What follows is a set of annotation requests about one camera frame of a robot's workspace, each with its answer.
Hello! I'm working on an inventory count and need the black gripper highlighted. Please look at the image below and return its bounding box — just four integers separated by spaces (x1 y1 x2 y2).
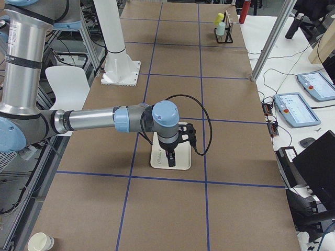
165 149 175 167

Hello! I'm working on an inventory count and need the light green cup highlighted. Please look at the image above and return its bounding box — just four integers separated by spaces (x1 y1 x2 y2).
216 22 226 36

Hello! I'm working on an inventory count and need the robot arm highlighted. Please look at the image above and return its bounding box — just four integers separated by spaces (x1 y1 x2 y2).
1 1 182 167

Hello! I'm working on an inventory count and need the cream rabbit tray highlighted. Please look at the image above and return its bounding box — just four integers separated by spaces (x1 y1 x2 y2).
150 122 192 170

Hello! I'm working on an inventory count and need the yellow cup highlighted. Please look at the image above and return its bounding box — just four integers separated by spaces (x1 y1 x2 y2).
214 13 225 26

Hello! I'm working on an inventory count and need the paper cup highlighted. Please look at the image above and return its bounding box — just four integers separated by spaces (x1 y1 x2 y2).
27 232 54 251

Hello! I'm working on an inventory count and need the white chair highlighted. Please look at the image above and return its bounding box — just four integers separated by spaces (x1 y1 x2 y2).
44 65 91 136

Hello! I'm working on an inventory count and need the near teach pendant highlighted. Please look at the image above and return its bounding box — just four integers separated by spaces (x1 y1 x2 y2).
274 93 321 128

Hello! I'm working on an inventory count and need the teach pendant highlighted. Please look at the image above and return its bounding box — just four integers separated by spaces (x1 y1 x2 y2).
297 71 335 102
274 93 321 128

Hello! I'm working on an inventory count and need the black computer mouse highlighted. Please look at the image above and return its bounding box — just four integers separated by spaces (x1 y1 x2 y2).
299 137 316 149

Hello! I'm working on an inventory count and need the black laptop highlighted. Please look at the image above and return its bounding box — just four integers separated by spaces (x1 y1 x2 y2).
293 130 334 210

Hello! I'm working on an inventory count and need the red bottle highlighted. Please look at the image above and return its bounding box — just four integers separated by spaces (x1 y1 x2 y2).
239 0 251 24

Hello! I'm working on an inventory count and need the far teach pendant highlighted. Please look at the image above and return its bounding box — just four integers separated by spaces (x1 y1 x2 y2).
297 71 335 102

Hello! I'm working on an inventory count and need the black bottle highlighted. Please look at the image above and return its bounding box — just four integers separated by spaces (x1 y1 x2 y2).
285 13 305 39

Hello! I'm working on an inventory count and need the white pedestal column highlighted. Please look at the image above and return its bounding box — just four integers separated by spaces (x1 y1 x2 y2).
94 0 141 86

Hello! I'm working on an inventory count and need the black wire cup rack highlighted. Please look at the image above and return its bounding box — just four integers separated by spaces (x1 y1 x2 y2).
214 10 233 44

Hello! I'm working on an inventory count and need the aluminium frame post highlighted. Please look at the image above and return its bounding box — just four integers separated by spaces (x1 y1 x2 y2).
250 0 297 82

